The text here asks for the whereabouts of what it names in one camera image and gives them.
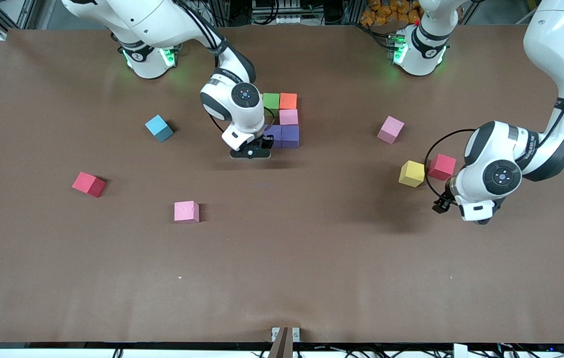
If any purple foam cube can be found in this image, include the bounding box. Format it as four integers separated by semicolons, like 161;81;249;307
265;124;282;149
281;124;300;149

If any red foam cube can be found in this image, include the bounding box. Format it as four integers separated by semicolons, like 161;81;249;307
72;172;106;198
428;153;457;181

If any green foam cube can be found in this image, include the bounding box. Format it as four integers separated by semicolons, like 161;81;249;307
263;93;281;117

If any yellow foam cube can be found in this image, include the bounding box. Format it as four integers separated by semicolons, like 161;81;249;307
398;160;426;188

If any pink foam cube with dots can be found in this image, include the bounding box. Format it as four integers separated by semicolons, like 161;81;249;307
173;200;200;223

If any brown table cover sheet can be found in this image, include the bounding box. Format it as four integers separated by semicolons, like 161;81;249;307
0;24;564;345

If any teal foam cube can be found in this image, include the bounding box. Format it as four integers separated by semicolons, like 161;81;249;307
144;114;175;143

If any white electronics box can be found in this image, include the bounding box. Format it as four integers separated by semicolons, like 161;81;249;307
252;0;302;25

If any bag of orange items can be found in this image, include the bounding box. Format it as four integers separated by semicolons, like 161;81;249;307
361;0;422;26

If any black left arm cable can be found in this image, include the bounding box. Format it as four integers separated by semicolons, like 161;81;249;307
424;128;477;205

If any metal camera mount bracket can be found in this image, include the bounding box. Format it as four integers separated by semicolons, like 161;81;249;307
271;327;300;358

